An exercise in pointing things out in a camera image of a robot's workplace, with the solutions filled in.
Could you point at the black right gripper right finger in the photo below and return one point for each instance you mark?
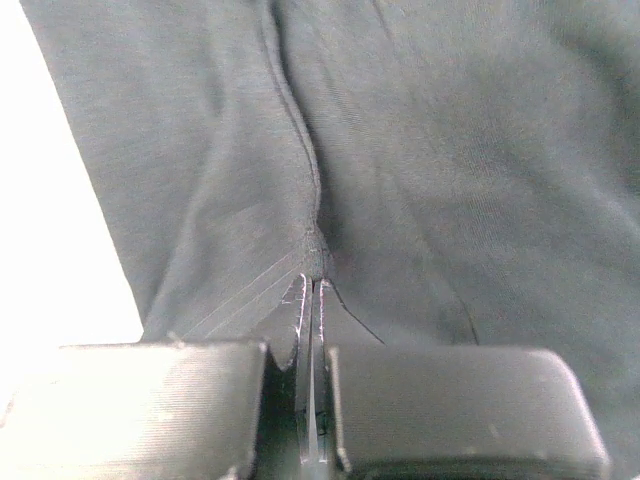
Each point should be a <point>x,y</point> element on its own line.
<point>446,412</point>

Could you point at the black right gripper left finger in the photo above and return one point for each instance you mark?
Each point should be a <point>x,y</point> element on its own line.
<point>221,409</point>

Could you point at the black printed t-shirt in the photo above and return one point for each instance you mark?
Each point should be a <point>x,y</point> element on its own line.
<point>461,171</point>

